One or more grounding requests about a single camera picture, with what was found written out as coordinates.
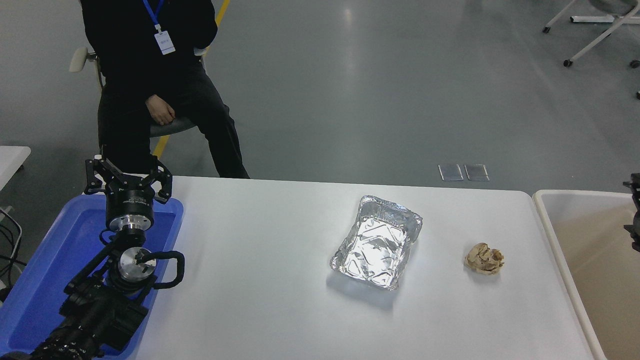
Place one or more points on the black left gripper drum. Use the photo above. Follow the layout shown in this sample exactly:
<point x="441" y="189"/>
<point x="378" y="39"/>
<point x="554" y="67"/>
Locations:
<point x="130" y="200"/>

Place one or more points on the seated person's right hand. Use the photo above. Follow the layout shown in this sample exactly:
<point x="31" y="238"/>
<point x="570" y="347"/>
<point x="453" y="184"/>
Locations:
<point x="161" y="111"/>

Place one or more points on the large pale bin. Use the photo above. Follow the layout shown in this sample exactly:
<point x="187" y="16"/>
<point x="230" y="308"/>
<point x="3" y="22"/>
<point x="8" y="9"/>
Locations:
<point x="595" y="250"/>

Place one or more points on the grey office chair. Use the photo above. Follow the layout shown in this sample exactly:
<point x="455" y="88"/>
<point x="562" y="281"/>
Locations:
<point x="172" y="127"/>

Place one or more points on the small white side table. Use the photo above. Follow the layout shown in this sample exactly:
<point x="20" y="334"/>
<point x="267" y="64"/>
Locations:
<point x="11" y="160"/>

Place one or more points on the blue plastic tray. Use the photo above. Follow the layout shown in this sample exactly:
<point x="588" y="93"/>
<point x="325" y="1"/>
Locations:
<point x="45" y="260"/>

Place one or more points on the seated person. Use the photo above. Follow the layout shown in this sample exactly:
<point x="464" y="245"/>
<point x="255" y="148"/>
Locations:
<point x="130" y="65"/>

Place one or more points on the crumpled tan paper ball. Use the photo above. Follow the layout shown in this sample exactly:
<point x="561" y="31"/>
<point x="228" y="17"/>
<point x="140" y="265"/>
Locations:
<point x="484" y="259"/>

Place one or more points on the metal floor plate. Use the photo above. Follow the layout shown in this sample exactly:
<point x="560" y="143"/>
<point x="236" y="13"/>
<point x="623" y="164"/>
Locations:
<point x="476" y="172"/>
<point x="451" y="172"/>

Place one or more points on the white wheeled chair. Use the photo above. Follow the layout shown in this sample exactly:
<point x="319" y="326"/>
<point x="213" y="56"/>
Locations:
<point x="607" y="20"/>

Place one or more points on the crumpled foil tray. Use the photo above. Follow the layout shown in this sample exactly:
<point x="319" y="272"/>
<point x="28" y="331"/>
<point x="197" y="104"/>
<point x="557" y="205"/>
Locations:
<point x="375" y="245"/>

